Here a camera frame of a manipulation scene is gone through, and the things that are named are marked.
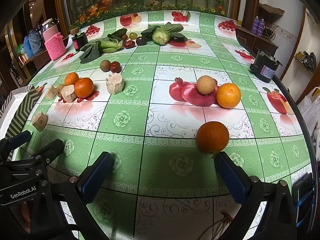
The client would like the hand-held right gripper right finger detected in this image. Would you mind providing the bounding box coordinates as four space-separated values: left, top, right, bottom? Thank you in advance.
214 152 304 240

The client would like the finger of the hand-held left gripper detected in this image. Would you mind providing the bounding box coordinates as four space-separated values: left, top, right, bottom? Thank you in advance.
32 139 65 165
0 131 32 153

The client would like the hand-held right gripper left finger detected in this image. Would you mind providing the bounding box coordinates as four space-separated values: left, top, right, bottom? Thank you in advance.
54 151 115 240

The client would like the striped cardboard box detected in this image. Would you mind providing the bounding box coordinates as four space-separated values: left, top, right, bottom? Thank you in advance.
0 85 42 162

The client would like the large dark orange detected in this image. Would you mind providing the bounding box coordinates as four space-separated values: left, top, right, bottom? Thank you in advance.
196 121 230 154

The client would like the orange tangerine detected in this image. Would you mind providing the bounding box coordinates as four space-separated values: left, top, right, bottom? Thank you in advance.
64 72 80 86
74 78 95 98

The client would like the round tan cake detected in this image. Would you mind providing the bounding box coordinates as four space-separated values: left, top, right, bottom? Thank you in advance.
106 74 125 95

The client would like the bright orange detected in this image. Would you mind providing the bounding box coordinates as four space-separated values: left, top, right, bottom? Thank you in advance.
216 83 241 109

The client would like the green fruit print tablecloth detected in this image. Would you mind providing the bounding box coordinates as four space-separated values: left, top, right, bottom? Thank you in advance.
25 10 313 240

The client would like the large round brown fruit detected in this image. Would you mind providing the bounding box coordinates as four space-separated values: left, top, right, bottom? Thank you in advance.
196 75 216 95

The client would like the pink knitted sleeve jar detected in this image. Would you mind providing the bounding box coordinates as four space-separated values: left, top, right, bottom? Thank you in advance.
41 18 67 61

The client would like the white plastic bag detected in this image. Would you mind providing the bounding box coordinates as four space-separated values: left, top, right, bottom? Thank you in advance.
296 87 320 140

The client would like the dark red small box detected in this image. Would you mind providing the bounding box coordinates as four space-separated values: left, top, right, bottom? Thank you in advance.
70 28 89 52

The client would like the black electrical device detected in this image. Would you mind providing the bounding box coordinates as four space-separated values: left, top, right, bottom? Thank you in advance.
249 50 282 82

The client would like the green bok choy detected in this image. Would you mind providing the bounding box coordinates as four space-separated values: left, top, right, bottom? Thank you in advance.
141 22 184 45
79 36 123 64

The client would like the dark green avocado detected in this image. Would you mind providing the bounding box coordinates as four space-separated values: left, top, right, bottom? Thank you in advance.
107 28 128 37

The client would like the wooden sideboard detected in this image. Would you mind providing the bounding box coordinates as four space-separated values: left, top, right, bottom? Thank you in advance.
236 25 279 55

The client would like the dark object with blue strap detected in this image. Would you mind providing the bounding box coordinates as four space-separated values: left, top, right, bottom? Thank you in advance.
292 172 315 228

